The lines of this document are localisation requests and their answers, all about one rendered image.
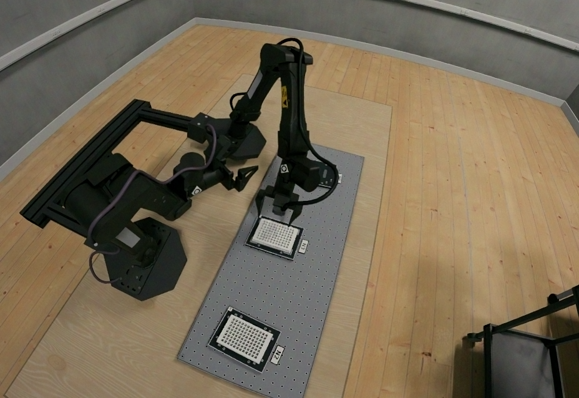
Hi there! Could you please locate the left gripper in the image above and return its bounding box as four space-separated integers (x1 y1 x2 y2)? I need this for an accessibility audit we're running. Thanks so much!
255 175 303 228

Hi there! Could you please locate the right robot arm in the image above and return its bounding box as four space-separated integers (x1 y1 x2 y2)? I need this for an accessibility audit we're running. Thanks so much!
61 152 206 294

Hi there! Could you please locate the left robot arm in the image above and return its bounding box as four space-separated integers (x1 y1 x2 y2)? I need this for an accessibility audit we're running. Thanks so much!
224 43 321 192

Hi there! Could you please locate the white well plate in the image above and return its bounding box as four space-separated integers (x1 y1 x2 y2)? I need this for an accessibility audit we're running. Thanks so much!
217 315 273 364
252 218 298 253

